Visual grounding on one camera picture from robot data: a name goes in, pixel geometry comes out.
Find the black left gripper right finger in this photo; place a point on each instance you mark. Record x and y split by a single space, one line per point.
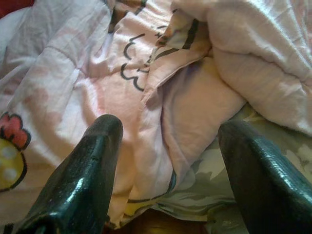
263 175

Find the pink cartoon blanket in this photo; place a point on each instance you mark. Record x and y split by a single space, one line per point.
97 73

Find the large red cushion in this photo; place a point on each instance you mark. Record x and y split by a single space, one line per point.
9 6

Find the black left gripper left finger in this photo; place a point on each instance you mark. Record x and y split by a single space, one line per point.
80 175

